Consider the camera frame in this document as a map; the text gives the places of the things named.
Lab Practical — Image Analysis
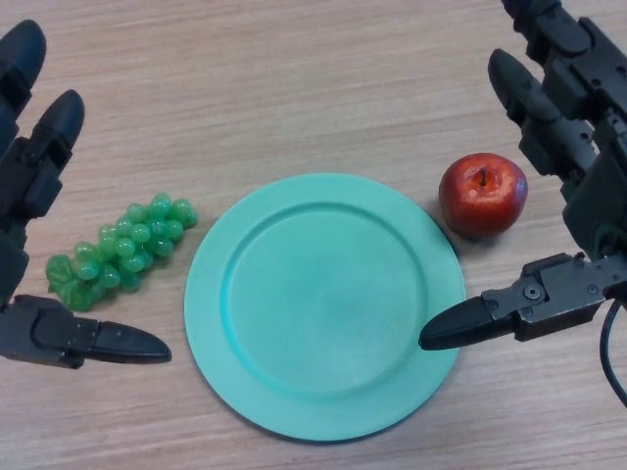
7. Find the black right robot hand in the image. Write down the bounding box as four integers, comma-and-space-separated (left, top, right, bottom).
419, 0, 627, 353

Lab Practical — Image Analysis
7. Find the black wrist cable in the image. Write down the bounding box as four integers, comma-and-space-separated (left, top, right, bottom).
599, 297, 627, 408

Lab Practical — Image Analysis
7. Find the teal round plate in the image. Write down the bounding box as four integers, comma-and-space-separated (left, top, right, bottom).
183, 172, 467, 446

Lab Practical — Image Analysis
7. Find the red apple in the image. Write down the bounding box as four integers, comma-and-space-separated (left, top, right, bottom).
438, 152, 530, 240

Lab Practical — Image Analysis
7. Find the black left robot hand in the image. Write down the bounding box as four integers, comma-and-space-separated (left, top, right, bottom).
0, 19, 172, 369

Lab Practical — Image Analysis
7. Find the green grape bunch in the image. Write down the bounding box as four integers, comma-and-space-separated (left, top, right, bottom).
46, 192, 200, 312

